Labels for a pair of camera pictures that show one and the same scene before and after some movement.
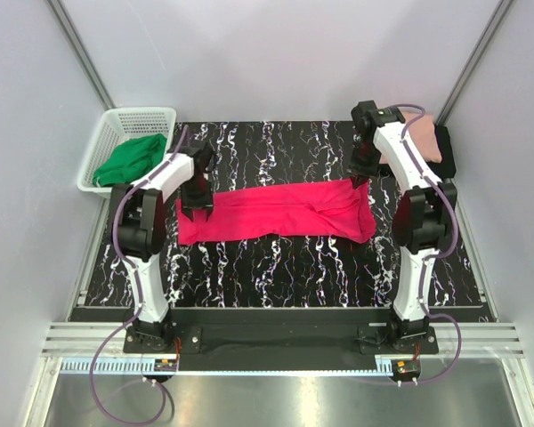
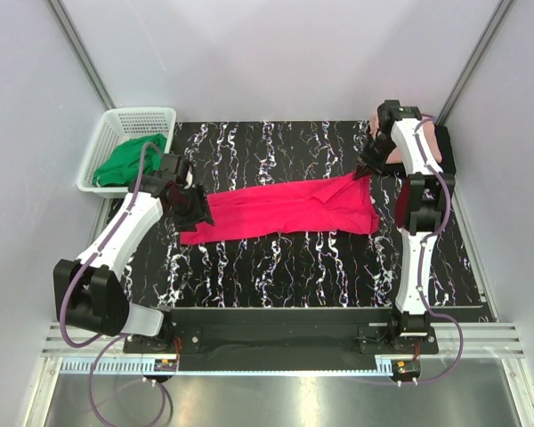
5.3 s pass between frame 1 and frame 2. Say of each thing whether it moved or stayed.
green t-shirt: stayed
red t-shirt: stayed
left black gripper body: moved
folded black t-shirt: stayed
